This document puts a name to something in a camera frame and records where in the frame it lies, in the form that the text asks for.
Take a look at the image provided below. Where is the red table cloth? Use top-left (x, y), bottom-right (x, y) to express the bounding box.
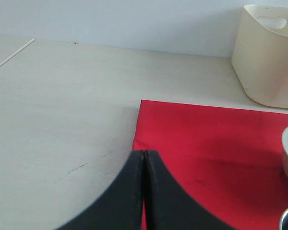
top-left (133, 100), bottom-right (288, 230)

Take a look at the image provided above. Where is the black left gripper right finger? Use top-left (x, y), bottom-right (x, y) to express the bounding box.
top-left (144, 150), bottom-right (233, 230)

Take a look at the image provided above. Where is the cream plastic bin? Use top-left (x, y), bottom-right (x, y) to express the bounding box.
top-left (231, 4), bottom-right (288, 109)

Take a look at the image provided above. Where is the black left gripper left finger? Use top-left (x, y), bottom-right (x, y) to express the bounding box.
top-left (58, 150), bottom-right (144, 230)

